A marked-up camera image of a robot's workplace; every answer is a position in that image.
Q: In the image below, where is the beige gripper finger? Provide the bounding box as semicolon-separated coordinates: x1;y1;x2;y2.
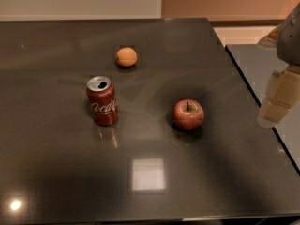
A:
258;26;280;47
258;67;300;128

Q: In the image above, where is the red apple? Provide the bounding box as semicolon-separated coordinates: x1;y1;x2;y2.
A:
172;99;204;131

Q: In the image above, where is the grey side table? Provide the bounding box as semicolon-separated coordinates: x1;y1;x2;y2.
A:
225;44;300;173

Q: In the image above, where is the orange fruit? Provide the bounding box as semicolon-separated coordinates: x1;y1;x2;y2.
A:
116;47;138;68

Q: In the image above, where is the red Coca-Cola can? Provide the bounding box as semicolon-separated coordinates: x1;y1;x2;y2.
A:
86;76;118;126

